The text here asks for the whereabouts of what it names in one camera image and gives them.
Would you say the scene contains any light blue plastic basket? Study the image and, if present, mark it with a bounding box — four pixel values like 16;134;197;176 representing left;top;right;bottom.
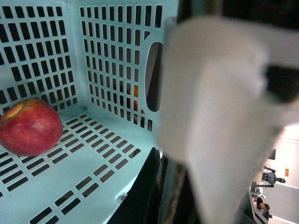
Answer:
0;0;178;224

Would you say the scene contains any seated person in background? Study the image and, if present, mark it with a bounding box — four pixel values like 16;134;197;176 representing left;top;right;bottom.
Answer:
254;196;270;220

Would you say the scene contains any white blurred left gripper finger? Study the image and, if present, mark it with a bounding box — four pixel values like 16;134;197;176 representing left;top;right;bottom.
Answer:
158;16;299;224

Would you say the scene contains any red apple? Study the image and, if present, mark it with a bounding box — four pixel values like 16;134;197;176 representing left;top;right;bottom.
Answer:
0;98;63;156

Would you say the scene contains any background robot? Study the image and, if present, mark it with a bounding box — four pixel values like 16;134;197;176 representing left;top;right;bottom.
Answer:
256;166;286;188

